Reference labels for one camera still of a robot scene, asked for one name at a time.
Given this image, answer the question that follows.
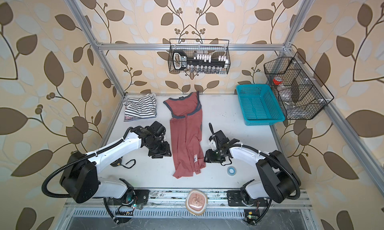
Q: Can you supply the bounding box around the teal plastic basket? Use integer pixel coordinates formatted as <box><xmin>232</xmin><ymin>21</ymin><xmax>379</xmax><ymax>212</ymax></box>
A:
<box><xmin>236</xmin><ymin>84</ymin><xmax>286</xmax><ymax>126</ymax></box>

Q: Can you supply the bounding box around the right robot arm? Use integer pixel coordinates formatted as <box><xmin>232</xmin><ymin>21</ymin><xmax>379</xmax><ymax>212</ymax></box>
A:
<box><xmin>204</xmin><ymin>123</ymin><xmax>301</xmax><ymax>226</ymax></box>

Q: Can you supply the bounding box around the wire basket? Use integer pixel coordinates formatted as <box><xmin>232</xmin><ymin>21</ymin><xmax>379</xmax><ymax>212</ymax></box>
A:
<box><xmin>168</xmin><ymin>38</ymin><xmax>231</xmax><ymax>75</ymax></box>
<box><xmin>264</xmin><ymin>52</ymin><xmax>334</xmax><ymax>120</ymax></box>

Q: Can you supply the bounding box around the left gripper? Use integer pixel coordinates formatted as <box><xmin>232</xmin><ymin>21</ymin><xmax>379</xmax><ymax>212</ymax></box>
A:
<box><xmin>145</xmin><ymin>137</ymin><xmax>175</xmax><ymax>157</ymax></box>

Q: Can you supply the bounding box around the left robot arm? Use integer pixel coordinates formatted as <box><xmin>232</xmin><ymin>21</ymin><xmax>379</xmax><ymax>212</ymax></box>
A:
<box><xmin>41</xmin><ymin>121</ymin><xmax>172</xmax><ymax>225</ymax></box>

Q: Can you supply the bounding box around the black tool in basket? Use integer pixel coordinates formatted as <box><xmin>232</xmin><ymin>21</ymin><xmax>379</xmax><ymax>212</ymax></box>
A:
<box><xmin>168</xmin><ymin>50</ymin><xmax>231</xmax><ymax>74</ymax></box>

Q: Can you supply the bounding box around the back wire basket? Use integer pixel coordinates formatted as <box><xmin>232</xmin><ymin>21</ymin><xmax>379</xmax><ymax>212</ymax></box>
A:
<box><xmin>168</xmin><ymin>38</ymin><xmax>231</xmax><ymax>75</ymax></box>

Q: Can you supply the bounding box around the red capped bottle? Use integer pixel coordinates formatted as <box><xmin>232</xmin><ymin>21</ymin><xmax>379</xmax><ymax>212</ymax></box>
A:
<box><xmin>273</xmin><ymin>76</ymin><xmax>283</xmax><ymax>86</ymax></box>

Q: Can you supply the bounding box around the right wire basket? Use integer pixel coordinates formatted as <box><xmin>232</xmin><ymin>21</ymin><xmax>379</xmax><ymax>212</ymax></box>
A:
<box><xmin>264</xmin><ymin>52</ymin><xmax>334</xmax><ymax>120</ymax></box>

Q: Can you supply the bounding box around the maroon tank top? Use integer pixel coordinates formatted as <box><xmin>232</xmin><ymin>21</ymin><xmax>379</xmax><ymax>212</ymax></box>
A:
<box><xmin>164</xmin><ymin>92</ymin><xmax>206</xmax><ymax>179</ymax></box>

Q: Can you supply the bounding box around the black white striped tank top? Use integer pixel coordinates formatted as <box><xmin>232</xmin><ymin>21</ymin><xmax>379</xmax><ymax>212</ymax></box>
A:
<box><xmin>124</xmin><ymin>93</ymin><xmax>157</xmax><ymax>122</ymax></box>

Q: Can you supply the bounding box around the pink round badge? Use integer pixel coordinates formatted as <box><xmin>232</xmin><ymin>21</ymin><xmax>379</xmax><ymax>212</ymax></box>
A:
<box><xmin>185</xmin><ymin>189</ymin><xmax>208</xmax><ymax>216</ymax></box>

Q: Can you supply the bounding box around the blue tape roll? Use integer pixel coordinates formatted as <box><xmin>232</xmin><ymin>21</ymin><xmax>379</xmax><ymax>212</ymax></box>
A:
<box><xmin>227</xmin><ymin>166</ymin><xmax>237</xmax><ymax>177</ymax></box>

